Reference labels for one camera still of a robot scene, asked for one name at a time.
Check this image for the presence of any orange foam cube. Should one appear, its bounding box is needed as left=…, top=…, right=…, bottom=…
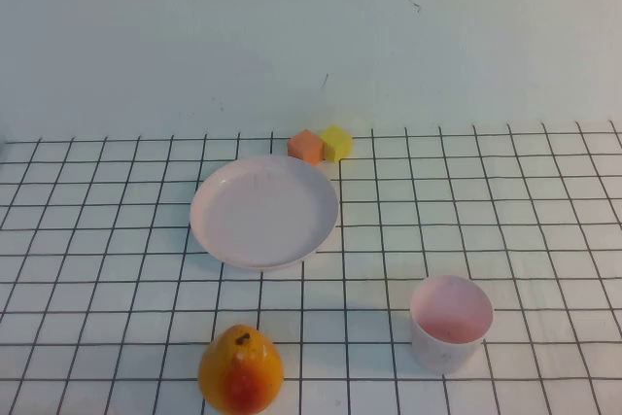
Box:
left=286, top=128, right=325, bottom=166

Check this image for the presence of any pale pink plastic cup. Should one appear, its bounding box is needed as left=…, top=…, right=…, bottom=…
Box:
left=409, top=274, right=495, bottom=375

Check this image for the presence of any orange yellow toy pear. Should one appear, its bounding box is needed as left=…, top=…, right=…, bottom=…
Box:
left=197, top=324, right=286, bottom=414

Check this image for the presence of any white grid-lined table mat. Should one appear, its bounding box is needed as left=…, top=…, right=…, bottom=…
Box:
left=0, top=121, right=622, bottom=415

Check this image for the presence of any yellow foam cube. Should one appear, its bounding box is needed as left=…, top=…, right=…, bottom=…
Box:
left=319, top=123, right=354, bottom=163

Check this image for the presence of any pale pink round plate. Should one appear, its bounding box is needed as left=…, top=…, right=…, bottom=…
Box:
left=189, top=155, right=340, bottom=273

